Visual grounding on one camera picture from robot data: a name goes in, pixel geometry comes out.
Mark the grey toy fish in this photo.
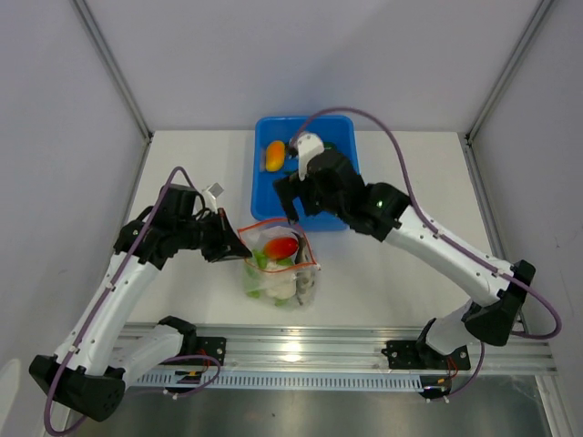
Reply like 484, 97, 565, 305
294, 233, 315, 306

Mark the blue plastic bin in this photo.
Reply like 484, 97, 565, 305
251, 115, 359, 232

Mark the left aluminium frame post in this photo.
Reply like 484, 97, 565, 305
69, 0, 153, 144

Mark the aluminium front rail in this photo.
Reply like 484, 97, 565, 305
197, 324, 557, 376

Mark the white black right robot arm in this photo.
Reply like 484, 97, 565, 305
273, 149, 536, 368

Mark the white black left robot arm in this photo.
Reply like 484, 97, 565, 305
29, 184, 251, 422

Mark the red orange toy mango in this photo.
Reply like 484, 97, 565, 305
262, 237, 299, 260

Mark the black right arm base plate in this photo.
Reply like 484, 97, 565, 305
381, 340, 471, 371

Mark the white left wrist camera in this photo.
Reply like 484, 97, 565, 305
201, 183, 224, 213

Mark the green toy lettuce leaf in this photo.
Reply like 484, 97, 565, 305
242, 250, 290, 307

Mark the clear orange-zipper zip bag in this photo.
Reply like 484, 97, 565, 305
238, 218, 321, 310

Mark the aluminium frame post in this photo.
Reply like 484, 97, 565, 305
465, 0, 557, 146
69, 0, 153, 144

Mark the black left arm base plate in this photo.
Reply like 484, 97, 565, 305
195, 337, 227, 365

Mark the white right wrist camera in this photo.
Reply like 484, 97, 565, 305
289, 132, 325, 181

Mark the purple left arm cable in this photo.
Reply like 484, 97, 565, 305
44, 166, 221, 436

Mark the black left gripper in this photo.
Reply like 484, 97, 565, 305
176, 208, 251, 263

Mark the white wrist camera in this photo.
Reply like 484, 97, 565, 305
289, 132, 325, 181
201, 183, 224, 213

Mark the white toy cauliflower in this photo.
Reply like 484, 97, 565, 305
262, 259, 296, 300

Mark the right aluminium frame post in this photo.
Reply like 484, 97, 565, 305
465, 0, 557, 146

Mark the yellow orange toy mango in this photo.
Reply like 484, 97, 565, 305
264, 140, 286, 173

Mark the white slotted cable duct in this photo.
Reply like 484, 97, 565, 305
134, 370, 424, 392

